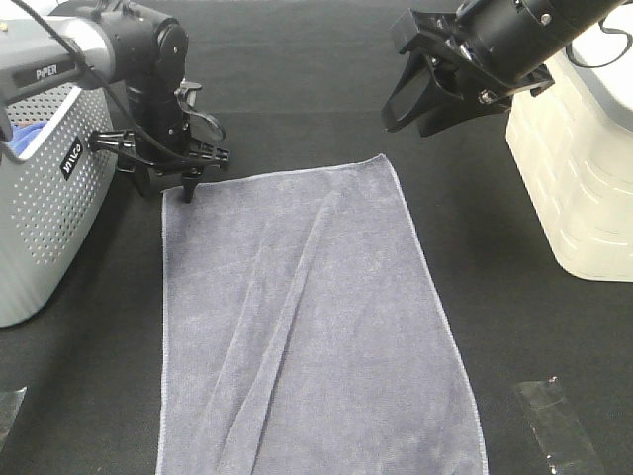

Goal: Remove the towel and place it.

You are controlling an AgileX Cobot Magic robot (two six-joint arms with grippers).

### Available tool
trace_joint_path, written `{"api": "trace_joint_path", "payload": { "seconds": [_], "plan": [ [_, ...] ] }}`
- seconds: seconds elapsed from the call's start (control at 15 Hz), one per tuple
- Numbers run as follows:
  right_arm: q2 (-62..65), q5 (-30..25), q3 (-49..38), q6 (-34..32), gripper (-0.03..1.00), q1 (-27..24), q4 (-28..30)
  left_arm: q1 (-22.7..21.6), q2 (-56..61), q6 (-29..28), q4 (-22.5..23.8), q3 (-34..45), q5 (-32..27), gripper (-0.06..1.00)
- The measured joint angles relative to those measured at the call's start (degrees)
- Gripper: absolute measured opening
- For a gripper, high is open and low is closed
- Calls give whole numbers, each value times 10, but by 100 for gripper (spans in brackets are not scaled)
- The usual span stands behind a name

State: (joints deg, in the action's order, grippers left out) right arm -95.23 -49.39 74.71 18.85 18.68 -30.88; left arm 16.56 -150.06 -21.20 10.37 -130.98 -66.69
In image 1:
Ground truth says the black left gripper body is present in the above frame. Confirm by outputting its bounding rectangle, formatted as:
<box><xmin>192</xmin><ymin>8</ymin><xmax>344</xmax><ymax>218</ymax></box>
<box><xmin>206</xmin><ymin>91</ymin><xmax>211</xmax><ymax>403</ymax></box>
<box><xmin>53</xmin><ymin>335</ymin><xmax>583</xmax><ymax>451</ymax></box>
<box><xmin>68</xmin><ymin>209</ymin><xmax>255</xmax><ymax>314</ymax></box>
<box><xmin>89</xmin><ymin>79</ymin><xmax>229</xmax><ymax>175</ymax></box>

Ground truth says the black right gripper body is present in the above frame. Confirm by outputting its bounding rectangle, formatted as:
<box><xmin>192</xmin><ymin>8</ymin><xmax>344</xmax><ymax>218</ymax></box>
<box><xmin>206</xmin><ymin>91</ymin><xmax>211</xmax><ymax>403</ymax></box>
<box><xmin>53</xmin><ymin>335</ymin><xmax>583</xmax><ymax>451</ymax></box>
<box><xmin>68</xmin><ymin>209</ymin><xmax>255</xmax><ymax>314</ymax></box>
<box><xmin>391</xmin><ymin>1</ymin><xmax>555</xmax><ymax>104</ymax></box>

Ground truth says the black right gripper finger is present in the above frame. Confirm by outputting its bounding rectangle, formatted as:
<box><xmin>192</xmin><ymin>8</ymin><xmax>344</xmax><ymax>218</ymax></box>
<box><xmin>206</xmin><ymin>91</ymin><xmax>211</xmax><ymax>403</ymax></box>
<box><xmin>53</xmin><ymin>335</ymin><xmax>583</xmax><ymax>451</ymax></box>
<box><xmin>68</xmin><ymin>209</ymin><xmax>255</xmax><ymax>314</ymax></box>
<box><xmin>417</xmin><ymin>97</ymin><xmax>512</xmax><ymax>138</ymax></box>
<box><xmin>381</xmin><ymin>52</ymin><xmax>463</xmax><ymax>133</ymax></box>

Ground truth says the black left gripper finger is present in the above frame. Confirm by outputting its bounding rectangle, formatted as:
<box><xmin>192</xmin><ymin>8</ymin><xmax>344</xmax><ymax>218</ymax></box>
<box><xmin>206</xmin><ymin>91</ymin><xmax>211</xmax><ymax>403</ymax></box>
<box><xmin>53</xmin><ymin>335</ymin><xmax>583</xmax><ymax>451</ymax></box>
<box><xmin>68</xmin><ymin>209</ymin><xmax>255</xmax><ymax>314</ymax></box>
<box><xmin>181</xmin><ymin>170</ymin><xmax>202</xmax><ymax>204</ymax></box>
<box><xmin>130</xmin><ymin>166</ymin><xmax>149</xmax><ymax>198</ymax></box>

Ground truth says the grey microfibre towel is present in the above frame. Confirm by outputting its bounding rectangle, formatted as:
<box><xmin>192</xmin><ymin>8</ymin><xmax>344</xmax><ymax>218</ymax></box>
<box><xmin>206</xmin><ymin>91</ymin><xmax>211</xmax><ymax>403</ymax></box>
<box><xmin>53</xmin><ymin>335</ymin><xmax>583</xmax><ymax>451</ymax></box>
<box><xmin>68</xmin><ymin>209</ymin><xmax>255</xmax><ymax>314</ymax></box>
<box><xmin>156</xmin><ymin>155</ymin><xmax>489</xmax><ymax>474</ymax></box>

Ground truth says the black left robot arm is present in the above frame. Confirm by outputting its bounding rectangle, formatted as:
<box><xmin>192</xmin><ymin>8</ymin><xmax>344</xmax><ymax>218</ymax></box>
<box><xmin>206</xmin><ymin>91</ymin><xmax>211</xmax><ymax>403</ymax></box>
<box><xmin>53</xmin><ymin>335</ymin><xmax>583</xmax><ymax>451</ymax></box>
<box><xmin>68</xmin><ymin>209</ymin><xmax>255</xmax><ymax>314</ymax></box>
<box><xmin>1</xmin><ymin>1</ymin><xmax>229</xmax><ymax>203</ymax></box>

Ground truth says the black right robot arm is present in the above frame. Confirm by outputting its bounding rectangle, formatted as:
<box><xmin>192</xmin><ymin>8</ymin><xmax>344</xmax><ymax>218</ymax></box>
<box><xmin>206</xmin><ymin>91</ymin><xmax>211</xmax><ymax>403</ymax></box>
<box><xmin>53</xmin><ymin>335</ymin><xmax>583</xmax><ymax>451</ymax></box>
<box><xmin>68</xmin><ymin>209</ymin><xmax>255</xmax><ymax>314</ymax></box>
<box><xmin>381</xmin><ymin>0</ymin><xmax>620</xmax><ymax>137</ymax></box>

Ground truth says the blue towel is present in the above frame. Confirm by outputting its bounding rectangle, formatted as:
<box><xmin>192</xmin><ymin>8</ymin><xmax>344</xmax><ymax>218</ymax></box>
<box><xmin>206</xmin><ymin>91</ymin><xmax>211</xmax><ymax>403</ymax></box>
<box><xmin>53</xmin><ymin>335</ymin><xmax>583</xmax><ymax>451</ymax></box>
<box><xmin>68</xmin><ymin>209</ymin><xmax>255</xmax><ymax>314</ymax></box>
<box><xmin>8</xmin><ymin>121</ymin><xmax>47</xmax><ymax>156</ymax></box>

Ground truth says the grey perforated laundry basket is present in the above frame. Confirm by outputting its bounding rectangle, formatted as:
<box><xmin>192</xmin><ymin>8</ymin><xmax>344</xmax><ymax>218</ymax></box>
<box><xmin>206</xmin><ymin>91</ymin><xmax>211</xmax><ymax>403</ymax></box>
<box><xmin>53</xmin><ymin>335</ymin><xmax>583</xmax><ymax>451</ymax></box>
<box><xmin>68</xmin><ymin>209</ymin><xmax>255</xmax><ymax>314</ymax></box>
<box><xmin>0</xmin><ymin>15</ymin><xmax>120</xmax><ymax>329</ymax></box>

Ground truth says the cream storage box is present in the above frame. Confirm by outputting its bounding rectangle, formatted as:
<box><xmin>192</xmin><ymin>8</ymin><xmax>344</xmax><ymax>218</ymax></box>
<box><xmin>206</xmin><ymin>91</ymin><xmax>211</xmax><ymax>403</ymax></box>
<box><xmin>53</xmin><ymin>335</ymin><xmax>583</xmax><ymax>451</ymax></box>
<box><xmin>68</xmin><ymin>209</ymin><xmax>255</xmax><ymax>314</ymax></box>
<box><xmin>506</xmin><ymin>3</ymin><xmax>632</xmax><ymax>282</ymax></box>

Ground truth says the left clear tape strip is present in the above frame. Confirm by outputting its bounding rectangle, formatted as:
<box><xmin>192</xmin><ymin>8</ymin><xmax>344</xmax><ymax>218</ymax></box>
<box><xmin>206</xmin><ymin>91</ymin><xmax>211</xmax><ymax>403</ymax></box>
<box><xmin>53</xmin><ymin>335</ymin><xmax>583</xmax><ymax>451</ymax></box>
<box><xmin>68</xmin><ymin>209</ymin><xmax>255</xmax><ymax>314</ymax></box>
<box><xmin>0</xmin><ymin>387</ymin><xmax>28</xmax><ymax>449</ymax></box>

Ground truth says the clear tape strip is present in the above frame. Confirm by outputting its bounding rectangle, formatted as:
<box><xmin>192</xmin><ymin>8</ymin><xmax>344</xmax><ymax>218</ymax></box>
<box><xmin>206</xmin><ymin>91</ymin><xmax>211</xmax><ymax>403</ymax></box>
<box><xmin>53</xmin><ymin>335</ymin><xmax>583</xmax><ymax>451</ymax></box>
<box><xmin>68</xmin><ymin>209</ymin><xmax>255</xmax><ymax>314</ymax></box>
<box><xmin>513</xmin><ymin>376</ymin><xmax>605</xmax><ymax>474</ymax></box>
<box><xmin>0</xmin><ymin>387</ymin><xmax>28</xmax><ymax>449</ymax></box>

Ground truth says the right clear tape strip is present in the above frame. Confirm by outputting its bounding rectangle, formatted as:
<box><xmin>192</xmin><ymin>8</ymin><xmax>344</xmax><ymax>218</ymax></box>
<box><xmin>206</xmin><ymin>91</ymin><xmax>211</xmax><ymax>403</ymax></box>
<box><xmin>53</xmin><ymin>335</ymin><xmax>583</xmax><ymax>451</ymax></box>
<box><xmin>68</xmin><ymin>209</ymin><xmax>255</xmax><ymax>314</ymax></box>
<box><xmin>513</xmin><ymin>376</ymin><xmax>605</xmax><ymax>474</ymax></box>

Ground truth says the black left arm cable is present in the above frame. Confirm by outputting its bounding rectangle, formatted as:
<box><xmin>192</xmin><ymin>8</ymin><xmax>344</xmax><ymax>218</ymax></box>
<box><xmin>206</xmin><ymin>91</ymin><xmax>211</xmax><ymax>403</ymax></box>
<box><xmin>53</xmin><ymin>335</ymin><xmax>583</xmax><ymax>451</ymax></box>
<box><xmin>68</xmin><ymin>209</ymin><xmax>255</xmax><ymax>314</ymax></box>
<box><xmin>0</xmin><ymin>0</ymin><xmax>194</xmax><ymax>167</ymax></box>

